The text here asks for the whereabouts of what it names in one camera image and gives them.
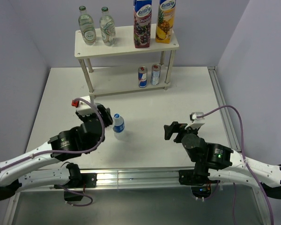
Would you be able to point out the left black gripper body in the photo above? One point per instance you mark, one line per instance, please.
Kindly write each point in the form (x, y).
(86, 117)

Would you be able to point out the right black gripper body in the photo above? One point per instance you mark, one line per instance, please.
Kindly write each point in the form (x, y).
(195, 131)

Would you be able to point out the plastic water bottle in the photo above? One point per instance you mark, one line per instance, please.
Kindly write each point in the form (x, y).
(119, 126)

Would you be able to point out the blue red energy can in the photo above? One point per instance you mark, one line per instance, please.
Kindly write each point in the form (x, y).
(142, 76)

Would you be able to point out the silver energy can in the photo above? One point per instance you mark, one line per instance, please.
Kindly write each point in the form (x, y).
(155, 74)

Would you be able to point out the pineapple juice carton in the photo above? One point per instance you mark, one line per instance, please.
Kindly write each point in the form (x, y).
(165, 21)

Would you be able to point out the purple juice carton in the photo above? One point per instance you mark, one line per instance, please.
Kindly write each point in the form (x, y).
(142, 14)

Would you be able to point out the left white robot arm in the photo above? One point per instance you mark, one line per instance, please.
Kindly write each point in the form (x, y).
(25, 171)

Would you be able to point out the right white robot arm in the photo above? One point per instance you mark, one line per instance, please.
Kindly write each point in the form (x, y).
(215, 162)

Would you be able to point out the white two-tier shelf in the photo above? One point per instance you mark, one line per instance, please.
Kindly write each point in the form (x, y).
(122, 78)

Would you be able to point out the right glass water bottle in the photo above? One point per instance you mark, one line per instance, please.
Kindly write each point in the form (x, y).
(107, 27)

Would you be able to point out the glass water bottle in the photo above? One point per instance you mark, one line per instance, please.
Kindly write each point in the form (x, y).
(107, 27)
(87, 27)

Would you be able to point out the left glass water bottle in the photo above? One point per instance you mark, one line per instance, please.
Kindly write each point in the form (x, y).
(87, 27)

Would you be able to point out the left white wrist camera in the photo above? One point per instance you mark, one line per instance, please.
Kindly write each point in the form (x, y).
(84, 105)

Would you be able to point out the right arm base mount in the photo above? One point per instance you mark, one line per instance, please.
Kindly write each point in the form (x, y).
(187, 178)

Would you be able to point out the aluminium frame rail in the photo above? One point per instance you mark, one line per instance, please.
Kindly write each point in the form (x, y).
(138, 175)

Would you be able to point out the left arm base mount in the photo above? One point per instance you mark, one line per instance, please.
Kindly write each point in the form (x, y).
(74, 190)

